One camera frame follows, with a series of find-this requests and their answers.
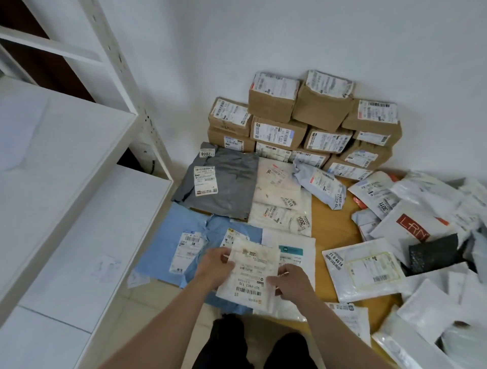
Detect person's left hand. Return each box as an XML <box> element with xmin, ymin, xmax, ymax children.
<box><xmin>194</xmin><ymin>247</ymin><xmax>236</xmax><ymax>289</ymax></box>

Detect person's right hand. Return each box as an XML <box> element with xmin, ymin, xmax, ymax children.
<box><xmin>266</xmin><ymin>263</ymin><xmax>317</xmax><ymax>309</ymax></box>

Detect white mailer teal label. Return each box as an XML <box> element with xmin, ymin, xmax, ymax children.
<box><xmin>253</xmin><ymin>228</ymin><xmax>317</xmax><ymax>322</ymax></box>

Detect blue plastic mailer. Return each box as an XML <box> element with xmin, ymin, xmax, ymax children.
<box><xmin>181</xmin><ymin>214</ymin><xmax>263</xmax><ymax>315</ymax></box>

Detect smooth light blue mailer package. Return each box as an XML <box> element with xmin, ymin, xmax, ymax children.
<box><xmin>135</xmin><ymin>201</ymin><xmax>208</xmax><ymax>288</ymax></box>

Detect white pouch yellow framed label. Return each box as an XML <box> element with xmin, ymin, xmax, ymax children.
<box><xmin>322</xmin><ymin>239</ymin><xmax>406</xmax><ymax>303</ymax></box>

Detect white pouch wide barcode label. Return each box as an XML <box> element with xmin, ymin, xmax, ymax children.
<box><xmin>325</xmin><ymin>302</ymin><xmax>372</xmax><ymax>347</ymax></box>

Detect grey poly mailer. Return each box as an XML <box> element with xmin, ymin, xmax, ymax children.
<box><xmin>171</xmin><ymin>142</ymin><xmax>260</xmax><ymax>221</ymax></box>

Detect light blue-grey soft parcel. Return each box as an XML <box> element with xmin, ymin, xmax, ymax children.
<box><xmin>293</xmin><ymin>159</ymin><xmax>347</xmax><ymax>210</ymax></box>

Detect cream mailer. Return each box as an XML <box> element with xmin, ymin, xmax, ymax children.
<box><xmin>253</xmin><ymin>158</ymin><xmax>305</xmax><ymax>210</ymax></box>

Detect INS BAHA cardboard box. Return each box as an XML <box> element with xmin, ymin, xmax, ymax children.
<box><xmin>207</xmin><ymin>127</ymin><xmax>256</xmax><ymax>153</ymax></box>

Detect tall brown box double label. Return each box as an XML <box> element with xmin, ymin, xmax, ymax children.
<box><xmin>255</xmin><ymin>142</ymin><xmax>293</xmax><ymax>162</ymax></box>

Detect black bubble mailer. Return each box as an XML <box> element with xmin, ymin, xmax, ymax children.
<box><xmin>409</xmin><ymin>234</ymin><xmax>459</xmax><ymax>275</ymax></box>

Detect pile of white mailers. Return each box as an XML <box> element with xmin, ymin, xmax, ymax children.
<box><xmin>348</xmin><ymin>170</ymin><xmax>487</xmax><ymax>274</ymax></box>

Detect brown box large label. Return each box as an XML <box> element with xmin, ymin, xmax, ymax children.
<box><xmin>208</xmin><ymin>97</ymin><xmax>254</xmax><ymax>137</ymax></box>

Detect stack of cardboard boxes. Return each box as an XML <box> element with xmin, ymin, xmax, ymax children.
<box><xmin>248</xmin><ymin>70</ymin><xmax>403</xmax><ymax>170</ymax></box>

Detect brown box white barcode label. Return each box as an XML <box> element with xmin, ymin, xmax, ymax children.
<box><xmin>342</xmin><ymin>99</ymin><xmax>400</xmax><ymax>132</ymax></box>

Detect person's left forearm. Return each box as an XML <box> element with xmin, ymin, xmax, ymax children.
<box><xmin>100</xmin><ymin>279</ymin><xmax>214</xmax><ymax>369</ymax></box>

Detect person's right forearm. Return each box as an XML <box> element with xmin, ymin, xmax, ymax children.
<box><xmin>298</xmin><ymin>298</ymin><xmax>381</xmax><ymax>369</ymax></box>

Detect person's black trousers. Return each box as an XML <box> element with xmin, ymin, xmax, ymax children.
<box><xmin>192</xmin><ymin>313</ymin><xmax>319</xmax><ymax>369</ymax></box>

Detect white paper label slip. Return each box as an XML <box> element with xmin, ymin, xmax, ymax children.
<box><xmin>127</xmin><ymin>269</ymin><xmax>151</xmax><ymax>289</ymax></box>

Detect white printed label sticker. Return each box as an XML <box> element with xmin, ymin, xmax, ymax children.
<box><xmin>89</xmin><ymin>255</ymin><xmax>122</xmax><ymax>282</ymax></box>

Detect white metal shelf rack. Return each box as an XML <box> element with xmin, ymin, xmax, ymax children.
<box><xmin>0</xmin><ymin>0</ymin><xmax>176</xmax><ymax>369</ymax></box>

